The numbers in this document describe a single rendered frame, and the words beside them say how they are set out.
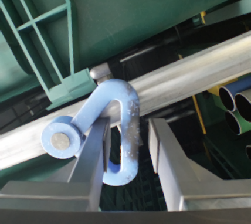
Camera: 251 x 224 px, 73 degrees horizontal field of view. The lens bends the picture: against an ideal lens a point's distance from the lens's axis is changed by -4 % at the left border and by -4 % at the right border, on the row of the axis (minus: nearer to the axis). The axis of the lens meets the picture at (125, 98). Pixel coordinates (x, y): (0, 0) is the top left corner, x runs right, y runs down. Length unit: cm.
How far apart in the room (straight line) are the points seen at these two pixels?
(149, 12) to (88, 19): 6
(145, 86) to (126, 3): 8
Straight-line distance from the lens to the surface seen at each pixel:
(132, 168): 16
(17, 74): 23
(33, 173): 28
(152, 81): 15
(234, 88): 53
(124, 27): 18
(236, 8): 34
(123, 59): 101
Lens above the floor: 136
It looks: 6 degrees up
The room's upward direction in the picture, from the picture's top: 112 degrees counter-clockwise
